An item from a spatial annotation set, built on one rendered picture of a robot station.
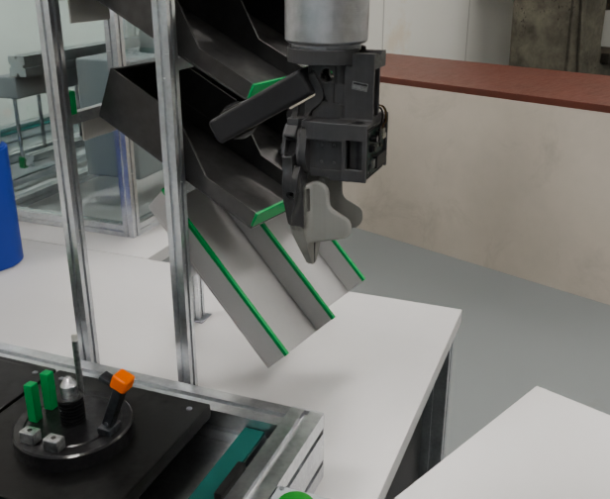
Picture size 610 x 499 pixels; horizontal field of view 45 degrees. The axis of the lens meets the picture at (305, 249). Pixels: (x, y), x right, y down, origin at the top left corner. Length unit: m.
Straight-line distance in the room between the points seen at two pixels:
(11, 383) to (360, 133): 0.64
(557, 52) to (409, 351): 5.13
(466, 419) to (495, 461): 1.64
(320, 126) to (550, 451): 0.64
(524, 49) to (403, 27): 1.02
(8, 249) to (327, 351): 0.80
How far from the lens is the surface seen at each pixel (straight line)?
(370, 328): 1.41
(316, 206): 0.70
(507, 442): 1.14
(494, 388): 2.93
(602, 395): 3.01
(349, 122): 0.67
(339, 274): 1.24
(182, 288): 1.01
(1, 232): 1.76
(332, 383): 1.23
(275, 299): 1.09
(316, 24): 0.65
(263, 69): 1.00
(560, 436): 1.17
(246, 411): 0.99
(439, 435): 1.60
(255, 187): 1.03
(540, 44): 6.40
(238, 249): 1.10
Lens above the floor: 1.50
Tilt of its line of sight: 21 degrees down
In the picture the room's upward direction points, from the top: straight up
